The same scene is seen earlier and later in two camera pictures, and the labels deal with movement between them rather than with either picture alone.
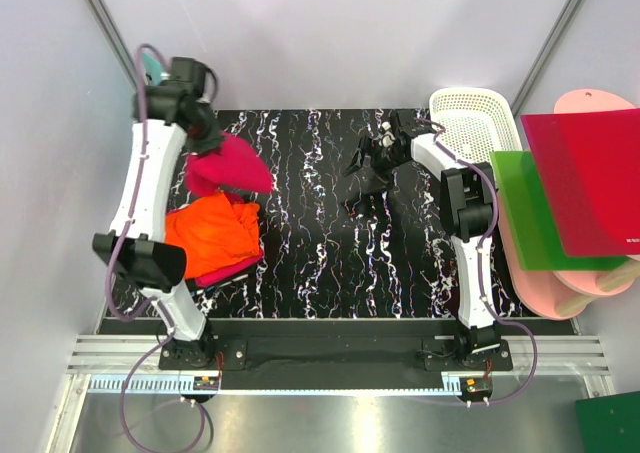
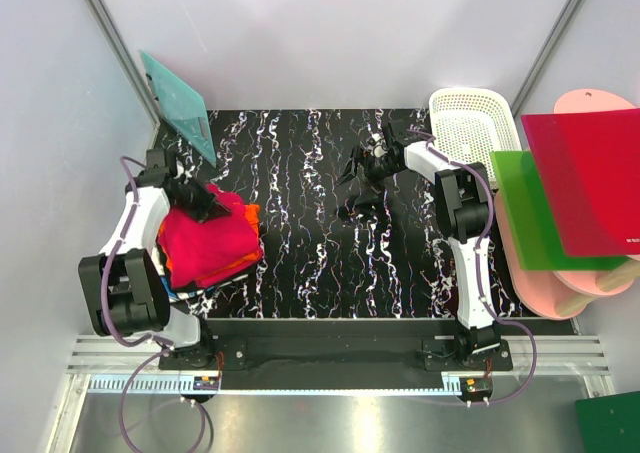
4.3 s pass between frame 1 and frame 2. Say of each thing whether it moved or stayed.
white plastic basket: stayed
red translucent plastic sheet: stayed
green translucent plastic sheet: stayed
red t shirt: moved
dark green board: stayed
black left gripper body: moved
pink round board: stayed
